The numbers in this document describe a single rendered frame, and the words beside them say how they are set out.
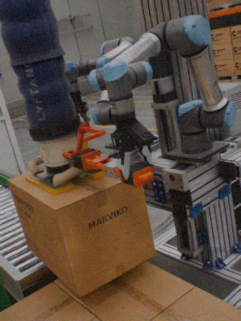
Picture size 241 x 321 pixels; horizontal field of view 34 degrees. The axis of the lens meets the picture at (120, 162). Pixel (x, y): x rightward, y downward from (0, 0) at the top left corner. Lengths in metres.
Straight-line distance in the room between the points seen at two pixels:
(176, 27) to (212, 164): 0.70
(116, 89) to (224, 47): 8.78
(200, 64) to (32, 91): 0.68
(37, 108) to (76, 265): 0.65
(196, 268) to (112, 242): 0.96
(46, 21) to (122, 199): 0.77
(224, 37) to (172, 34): 8.31
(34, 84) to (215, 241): 1.39
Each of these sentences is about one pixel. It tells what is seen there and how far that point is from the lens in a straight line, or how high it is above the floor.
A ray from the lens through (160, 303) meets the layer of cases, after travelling 1.76.
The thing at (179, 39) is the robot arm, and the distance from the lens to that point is 1.57.
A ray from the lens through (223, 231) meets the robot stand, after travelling 2.45.
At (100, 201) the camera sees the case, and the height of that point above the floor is 1.03.
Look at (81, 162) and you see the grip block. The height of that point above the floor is 1.20.
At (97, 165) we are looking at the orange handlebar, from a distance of 1.43.
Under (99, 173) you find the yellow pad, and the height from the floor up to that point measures 1.09.
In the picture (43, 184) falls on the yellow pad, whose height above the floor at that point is 1.09.
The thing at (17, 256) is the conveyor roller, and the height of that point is 0.53.
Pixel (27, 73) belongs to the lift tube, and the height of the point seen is 1.56.
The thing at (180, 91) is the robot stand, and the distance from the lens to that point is 2.08.
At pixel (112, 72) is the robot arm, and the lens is 1.18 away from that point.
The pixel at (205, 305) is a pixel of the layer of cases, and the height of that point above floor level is 0.54.
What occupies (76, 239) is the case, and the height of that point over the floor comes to 0.92.
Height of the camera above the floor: 1.64
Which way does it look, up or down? 18 degrees down
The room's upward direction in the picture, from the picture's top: 12 degrees counter-clockwise
